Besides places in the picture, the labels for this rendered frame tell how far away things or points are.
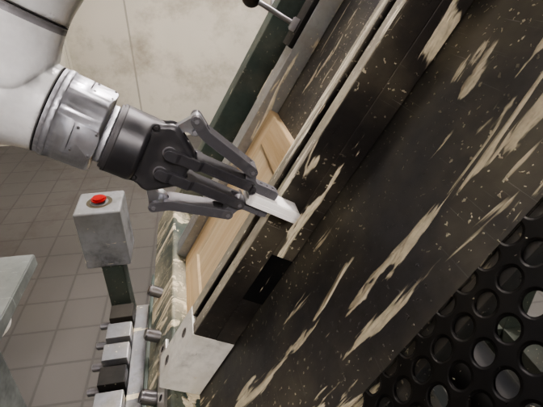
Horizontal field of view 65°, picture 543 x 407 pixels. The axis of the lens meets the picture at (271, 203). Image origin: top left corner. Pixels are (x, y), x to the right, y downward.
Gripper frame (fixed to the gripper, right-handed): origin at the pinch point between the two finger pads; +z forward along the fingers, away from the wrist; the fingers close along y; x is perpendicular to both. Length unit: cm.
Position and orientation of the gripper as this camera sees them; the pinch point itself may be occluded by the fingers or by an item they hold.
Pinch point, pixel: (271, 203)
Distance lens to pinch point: 52.4
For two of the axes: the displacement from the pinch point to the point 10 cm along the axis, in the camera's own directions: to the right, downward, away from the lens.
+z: 8.5, 3.6, 3.9
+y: 5.0, -7.9, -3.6
